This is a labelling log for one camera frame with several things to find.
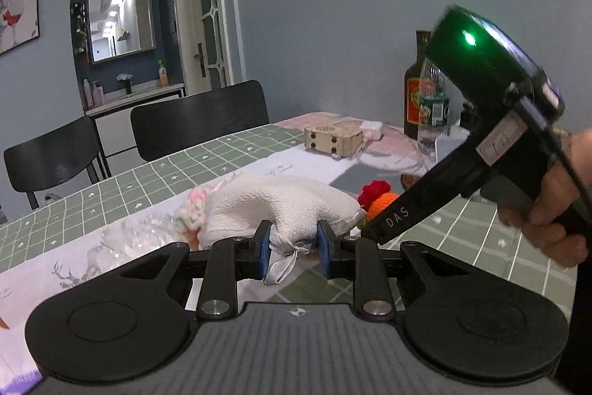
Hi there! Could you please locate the wine glass wall picture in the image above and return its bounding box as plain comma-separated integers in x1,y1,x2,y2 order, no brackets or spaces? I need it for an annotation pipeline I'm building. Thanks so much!
0,0,40,56

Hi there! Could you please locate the white phone stand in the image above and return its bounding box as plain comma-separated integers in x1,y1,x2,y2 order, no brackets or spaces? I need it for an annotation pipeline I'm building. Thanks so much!
435,131,468,164

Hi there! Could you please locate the white textured pouch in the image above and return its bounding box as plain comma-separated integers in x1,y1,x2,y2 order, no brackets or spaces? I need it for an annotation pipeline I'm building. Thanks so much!
203,173,368,285

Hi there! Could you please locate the hanging wall ornament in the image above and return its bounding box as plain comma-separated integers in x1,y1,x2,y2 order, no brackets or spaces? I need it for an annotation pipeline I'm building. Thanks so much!
71,4,88,67

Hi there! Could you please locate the small wooden box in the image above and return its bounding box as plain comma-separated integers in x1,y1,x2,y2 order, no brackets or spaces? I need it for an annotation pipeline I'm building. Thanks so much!
304,120,364,158

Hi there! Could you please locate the glass panel door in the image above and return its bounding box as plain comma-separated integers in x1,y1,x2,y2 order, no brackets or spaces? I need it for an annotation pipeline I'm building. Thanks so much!
171,0,241,90

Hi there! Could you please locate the dark glass bottle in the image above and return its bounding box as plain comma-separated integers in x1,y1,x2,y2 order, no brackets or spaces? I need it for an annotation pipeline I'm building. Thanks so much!
404,29,447,141

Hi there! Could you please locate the clear plastic bottle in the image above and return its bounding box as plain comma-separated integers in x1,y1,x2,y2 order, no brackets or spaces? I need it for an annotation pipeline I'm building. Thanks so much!
417,62,450,160

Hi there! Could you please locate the pink and white knitted toy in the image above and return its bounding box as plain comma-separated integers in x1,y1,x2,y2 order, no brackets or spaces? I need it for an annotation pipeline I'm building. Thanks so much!
173,186,223,248

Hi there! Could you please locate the person's right hand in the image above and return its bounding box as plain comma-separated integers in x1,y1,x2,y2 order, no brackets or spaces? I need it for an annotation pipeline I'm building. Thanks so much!
497,130,592,271

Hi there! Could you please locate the black dining chair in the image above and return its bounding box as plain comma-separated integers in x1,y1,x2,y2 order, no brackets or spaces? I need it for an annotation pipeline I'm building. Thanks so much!
4,116,112,211
130,79,270,162

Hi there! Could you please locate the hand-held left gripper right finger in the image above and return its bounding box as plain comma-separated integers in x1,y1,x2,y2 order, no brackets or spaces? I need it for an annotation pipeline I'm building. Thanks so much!
317,220,482,322

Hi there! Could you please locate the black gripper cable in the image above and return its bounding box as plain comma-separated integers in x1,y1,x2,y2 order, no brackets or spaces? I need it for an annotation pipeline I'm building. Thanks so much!
518,96,592,204

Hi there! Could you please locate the white charger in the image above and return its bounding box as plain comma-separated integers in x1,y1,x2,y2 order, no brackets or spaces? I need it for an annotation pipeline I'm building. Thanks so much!
361,120,384,141

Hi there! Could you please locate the red knitted flower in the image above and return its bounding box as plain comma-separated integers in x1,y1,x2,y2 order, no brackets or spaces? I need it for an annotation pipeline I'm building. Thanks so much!
358,181,391,211

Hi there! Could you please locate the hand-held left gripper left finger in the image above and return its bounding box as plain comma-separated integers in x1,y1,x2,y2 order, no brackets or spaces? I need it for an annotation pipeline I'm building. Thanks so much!
108,219,273,322

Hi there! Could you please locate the framed wall mirror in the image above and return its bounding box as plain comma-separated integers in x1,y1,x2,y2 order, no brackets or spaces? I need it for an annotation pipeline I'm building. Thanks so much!
88,0,155,65

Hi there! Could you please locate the grey tablet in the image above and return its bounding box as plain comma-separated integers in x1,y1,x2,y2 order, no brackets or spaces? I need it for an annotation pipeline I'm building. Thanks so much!
330,166,408,197

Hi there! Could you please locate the white sideboard cabinet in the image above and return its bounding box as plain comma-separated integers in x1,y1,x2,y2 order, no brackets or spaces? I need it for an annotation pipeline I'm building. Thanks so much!
84,81,186,160

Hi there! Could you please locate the orange knitted toy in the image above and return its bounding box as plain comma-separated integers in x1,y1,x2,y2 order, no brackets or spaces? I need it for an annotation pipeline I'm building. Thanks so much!
367,191,401,222

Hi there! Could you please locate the clear plastic sheet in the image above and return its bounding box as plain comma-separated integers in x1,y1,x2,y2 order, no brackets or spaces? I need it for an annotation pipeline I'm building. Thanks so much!
361,140,435,176

